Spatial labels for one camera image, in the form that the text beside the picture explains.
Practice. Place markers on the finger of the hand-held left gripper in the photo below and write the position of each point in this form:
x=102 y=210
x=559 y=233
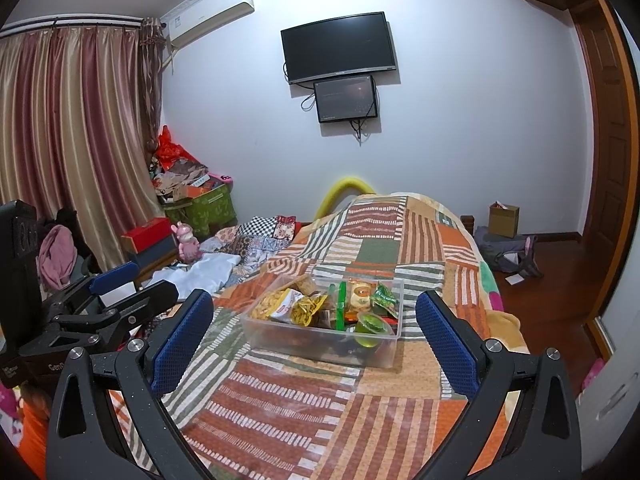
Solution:
x=135 y=305
x=112 y=275

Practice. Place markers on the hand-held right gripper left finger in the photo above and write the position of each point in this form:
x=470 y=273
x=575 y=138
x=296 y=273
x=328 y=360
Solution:
x=180 y=340

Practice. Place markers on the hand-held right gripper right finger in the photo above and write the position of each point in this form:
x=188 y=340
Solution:
x=445 y=340

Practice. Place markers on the green pea packet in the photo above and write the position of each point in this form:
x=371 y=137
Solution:
x=386 y=297

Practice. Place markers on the green jelly cup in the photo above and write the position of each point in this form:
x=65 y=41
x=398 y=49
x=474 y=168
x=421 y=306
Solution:
x=372 y=327

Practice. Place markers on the clear green-edged snack packet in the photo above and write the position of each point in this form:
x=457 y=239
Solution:
x=342 y=305

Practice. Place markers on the clear plastic container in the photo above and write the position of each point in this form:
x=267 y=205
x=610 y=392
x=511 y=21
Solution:
x=300 y=340

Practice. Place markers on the yellow snack packet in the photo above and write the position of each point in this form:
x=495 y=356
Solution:
x=307 y=310

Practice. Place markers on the pink clothing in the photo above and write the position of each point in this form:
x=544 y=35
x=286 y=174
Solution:
x=55 y=257

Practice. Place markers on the dark blue box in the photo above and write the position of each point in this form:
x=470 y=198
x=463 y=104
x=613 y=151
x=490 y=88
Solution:
x=157 y=257

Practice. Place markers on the red box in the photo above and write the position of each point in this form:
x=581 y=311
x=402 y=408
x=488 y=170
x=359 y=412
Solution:
x=147 y=234

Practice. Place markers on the orange fleece blanket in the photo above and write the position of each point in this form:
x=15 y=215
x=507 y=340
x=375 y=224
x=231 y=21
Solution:
x=505 y=325

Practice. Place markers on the white cloth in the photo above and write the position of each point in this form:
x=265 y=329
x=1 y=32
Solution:
x=200 y=270

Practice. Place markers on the pink bunny figurine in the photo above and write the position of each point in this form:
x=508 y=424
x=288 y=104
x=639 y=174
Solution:
x=187 y=245

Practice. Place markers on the grey bag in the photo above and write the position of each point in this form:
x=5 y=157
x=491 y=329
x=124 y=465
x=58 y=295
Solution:
x=505 y=255

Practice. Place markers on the green storage box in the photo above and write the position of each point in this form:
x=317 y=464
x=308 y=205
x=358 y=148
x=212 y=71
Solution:
x=205 y=210

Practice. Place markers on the pile of papers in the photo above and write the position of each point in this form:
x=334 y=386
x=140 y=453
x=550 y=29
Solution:
x=180 y=180

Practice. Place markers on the checked patchwork quilt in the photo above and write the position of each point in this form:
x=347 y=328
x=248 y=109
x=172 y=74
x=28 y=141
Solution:
x=255 y=245

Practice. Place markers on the cardboard box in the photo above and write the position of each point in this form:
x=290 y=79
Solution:
x=502 y=222

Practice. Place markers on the striped curtain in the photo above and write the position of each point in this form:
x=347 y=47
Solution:
x=75 y=135

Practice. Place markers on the red plastic bag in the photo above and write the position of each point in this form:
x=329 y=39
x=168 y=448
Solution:
x=170 y=150

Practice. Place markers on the yellow foam tube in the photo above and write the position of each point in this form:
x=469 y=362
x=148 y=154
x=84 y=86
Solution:
x=340 y=187

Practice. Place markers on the wooden door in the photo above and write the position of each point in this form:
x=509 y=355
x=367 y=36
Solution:
x=605 y=160

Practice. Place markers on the white air conditioner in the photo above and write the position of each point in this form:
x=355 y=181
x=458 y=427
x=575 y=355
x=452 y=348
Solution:
x=210 y=12

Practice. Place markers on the curtain rail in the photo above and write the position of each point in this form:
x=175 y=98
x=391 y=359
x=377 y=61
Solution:
x=70 y=24

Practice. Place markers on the small wall screen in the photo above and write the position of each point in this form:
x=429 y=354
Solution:
x=345 y=100

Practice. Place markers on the wall television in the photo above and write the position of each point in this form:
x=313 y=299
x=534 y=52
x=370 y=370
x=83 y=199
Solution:
x=340 y=47

